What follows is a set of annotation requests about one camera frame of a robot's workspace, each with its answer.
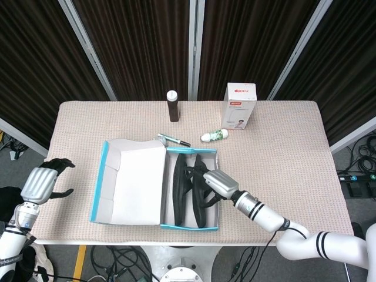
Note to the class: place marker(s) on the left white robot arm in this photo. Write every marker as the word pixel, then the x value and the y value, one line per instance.
pixel 11 243

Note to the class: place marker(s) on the grey aluminium partition post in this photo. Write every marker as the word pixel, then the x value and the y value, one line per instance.
pixel 195 50
pixel 23 136
pixel 299 50
pixel 352 135
pixel 88 50

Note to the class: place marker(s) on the small green white bottle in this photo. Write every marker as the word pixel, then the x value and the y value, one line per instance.
pixel 216 135

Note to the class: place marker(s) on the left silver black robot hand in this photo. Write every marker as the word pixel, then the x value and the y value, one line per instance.
pixel 38 183

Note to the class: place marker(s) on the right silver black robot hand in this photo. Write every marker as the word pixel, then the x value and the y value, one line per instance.
pixel 221 183

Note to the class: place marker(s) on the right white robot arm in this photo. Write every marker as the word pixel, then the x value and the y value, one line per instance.
pixel 264 216

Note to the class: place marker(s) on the white desk lamp carton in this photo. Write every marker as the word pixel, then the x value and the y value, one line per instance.
pixel 239 111

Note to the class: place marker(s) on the black slipper with smooth heel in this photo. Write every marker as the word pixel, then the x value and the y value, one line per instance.
pixel 199 211

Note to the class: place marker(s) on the black foot pedal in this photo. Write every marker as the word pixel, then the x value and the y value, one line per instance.
pixel 357 190

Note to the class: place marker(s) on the light blue cardboard shoe box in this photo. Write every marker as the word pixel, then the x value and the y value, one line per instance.
pixel 141 188

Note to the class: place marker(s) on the table with beige tablecloth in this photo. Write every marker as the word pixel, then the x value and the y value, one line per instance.
pixel 293 147

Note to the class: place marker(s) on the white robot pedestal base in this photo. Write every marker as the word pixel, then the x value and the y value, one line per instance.
pixel 182 255

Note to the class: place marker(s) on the dark brown curtain panel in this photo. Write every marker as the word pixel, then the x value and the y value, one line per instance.
pixel 249 44
pixel 141 50
pixel 35 73
pixel 346 73

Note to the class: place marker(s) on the teal black marker pen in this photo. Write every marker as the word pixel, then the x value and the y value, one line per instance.
pixel 173 139

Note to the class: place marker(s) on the dark brown bottle white cap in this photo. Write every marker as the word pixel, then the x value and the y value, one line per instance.
pixel 173 110

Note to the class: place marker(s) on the black slipper with frayed heel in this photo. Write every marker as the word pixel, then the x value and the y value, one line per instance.
pixel 179 199

